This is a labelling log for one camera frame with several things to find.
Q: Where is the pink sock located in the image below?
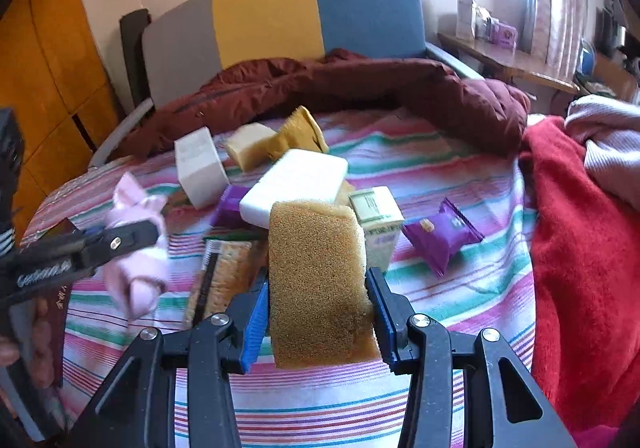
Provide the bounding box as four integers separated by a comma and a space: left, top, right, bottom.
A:
102, 173, 169, 321

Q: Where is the large yellow sponge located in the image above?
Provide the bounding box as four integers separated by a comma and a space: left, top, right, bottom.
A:
268, 201, 380, 370

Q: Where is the small yellow sponge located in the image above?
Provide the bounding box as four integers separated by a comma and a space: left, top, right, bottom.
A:
224, 123, 276, 171

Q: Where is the person's left hand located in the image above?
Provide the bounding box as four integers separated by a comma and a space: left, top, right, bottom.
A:
0, 299, 58, 392

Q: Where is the cracker packet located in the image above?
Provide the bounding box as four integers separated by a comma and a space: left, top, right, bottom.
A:
183, 239, 268, 327

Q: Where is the striped bed sheet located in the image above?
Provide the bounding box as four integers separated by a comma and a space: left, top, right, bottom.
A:
22, 110, 536, 447

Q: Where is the purple snack packet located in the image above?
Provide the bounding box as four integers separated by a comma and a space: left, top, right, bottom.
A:
401, 197, 484, 277
210, 185, 250, 229

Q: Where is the white carton box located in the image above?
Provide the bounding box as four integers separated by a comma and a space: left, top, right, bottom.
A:
175, 127, 229, 209

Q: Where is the green white tea box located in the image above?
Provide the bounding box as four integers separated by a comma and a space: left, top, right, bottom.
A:
348, 186, 405, 272

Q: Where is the orange wooden wardrobe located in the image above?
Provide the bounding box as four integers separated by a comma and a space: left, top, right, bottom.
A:
1, 0, 124, 237

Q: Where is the white foam block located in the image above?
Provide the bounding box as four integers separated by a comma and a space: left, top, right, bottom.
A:
239, 149, 348, 229

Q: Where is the red fleece blanket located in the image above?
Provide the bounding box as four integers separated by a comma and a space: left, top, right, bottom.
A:
520, 116, 639, 439

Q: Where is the maroon puffer jacket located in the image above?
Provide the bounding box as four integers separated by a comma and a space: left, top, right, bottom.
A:
118, 49, 530, 159

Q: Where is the pink knit garment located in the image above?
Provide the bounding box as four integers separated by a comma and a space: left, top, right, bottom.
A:
564, 94, 640, 209

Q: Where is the wooden desk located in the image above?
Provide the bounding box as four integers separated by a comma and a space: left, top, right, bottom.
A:
438, 33, 580, 94

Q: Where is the white box on desk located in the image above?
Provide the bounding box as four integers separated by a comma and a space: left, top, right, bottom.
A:
456, 0, 476, 40

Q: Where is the purple box on desk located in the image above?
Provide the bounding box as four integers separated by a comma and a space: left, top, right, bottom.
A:
490, 21, 518, 50

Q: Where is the tricolour headboard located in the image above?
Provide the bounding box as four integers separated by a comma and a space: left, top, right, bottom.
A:
119, 0, 484, 169

